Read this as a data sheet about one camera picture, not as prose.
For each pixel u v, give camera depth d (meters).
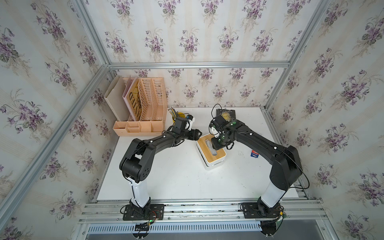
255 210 0.73
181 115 1.01
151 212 0.73
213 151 0.85
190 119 0.85
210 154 0.81
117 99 0.92
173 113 0.98
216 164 0.83
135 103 0.98
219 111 1.18
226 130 0.61
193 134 0.83
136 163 0.49
